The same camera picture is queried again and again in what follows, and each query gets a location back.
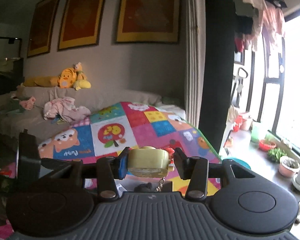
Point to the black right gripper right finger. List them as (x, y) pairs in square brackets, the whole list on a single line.
[(194, 169)]

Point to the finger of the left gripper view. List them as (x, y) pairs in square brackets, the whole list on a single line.
[(30, 166)]

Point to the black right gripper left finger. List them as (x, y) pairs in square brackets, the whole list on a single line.
[(108, 169)]

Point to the yellow round keychain toy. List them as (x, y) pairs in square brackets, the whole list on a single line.
[(149, 162)]

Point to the red doll keychain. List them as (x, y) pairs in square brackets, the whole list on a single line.
[(170, 152)]

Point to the colourful cartoon play mat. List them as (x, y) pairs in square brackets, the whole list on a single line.
[(125, 124)]

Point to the pink crumpled clothes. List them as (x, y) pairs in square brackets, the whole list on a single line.
[(65, 109)]

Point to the red basin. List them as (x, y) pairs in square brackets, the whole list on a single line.
[(266, 145)]

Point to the green potted plant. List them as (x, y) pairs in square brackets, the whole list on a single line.
[(274, 154)]

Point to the pink flower pot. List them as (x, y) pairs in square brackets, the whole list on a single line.
[(288, 167)]

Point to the yellow tiger plush toy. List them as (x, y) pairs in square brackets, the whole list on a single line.
[(72, 77)]

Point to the beige curtain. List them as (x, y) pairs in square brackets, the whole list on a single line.
[(195, 58)]

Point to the framed red picture left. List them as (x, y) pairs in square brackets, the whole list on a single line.
[(42, 27)]

